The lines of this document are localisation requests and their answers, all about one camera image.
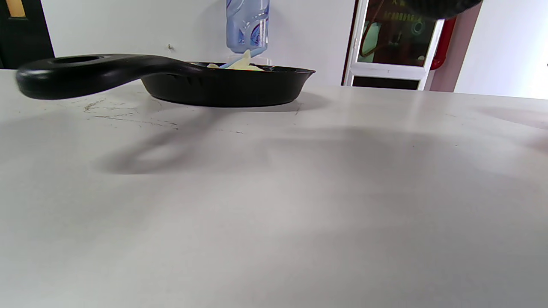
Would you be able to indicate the black frying pan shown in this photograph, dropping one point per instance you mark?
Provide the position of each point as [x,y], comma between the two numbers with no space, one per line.
[222,87]

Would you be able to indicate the light blue dessert shovel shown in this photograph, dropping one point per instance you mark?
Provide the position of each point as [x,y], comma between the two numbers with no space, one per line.
[231,63]

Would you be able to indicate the glass fire hydrant cabinet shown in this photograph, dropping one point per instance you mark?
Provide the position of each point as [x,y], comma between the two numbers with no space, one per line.
[387,70]

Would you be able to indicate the blue water jug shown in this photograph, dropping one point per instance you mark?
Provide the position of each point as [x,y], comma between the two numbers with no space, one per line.
[246,25]

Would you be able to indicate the person's left hand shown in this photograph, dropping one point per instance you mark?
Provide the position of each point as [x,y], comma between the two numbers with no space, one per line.
[443,8]

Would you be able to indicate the black door with amber window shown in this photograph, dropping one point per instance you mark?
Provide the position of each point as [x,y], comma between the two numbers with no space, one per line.
[25,42]

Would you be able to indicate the red pipe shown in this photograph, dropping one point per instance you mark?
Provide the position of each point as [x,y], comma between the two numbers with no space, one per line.
[443,47]

